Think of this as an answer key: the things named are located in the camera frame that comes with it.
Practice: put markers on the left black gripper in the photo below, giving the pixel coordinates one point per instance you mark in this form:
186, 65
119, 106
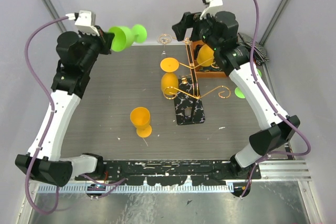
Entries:
105, 39

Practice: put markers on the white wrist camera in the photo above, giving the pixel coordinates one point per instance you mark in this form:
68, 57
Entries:
212, 7
84, 21

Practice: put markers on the gold wine glass rack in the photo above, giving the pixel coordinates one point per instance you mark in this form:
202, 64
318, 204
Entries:
188, 105

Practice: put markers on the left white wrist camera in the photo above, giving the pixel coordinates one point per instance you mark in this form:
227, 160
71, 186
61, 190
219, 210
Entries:
84, 21

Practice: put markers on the green goblet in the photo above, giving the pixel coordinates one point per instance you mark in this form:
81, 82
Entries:
124, 36
238, 91

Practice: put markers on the orange goblet front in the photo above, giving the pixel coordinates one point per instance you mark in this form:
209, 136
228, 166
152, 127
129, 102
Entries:
140, 118

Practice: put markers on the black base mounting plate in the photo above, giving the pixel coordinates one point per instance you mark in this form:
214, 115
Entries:
170, 172

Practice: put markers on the clear champagne flute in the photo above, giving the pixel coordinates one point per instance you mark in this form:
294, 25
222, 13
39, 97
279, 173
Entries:
164, 40

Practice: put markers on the orange goblet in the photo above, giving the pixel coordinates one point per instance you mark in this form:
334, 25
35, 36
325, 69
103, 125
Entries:
140, 118
205, 56
169, 81

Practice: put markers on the striped grey cloth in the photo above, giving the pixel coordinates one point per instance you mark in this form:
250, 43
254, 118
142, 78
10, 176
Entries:
260, 54

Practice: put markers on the orange divided tray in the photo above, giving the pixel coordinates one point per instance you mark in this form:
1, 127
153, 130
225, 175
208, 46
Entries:
212, 71

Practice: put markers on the slotted cable duct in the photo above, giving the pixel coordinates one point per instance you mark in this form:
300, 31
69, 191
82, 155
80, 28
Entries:
186, 188

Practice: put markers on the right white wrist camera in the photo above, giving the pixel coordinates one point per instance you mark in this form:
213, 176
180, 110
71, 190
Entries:
212, 7

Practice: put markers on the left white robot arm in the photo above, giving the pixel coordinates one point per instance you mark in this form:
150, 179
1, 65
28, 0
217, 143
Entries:
77, 53

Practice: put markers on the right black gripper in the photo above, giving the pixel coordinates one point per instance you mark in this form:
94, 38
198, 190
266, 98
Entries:
190, 20

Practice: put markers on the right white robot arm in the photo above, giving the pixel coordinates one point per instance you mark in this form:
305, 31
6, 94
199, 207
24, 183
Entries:
220, 33

